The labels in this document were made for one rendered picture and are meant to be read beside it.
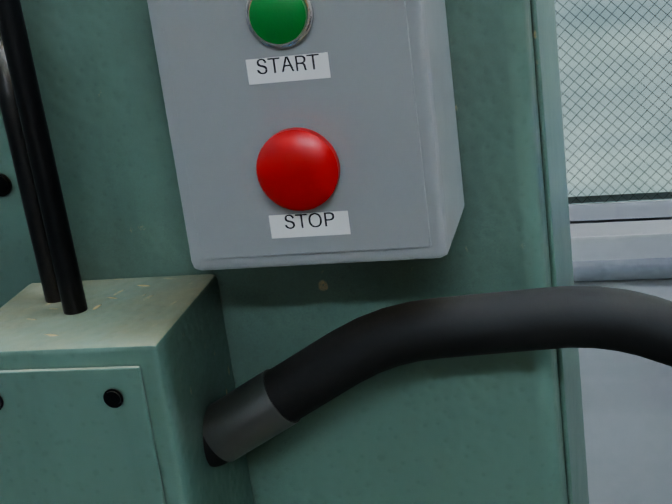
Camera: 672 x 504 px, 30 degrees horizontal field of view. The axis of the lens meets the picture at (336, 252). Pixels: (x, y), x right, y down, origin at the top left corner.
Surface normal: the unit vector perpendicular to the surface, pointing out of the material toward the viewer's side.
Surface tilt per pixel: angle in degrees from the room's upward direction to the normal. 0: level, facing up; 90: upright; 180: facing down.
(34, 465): 90
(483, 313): 52
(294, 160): 90
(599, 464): 90
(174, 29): 90
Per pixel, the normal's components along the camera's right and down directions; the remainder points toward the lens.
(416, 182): -0.20, 0.33
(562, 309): -0.22, -0.32
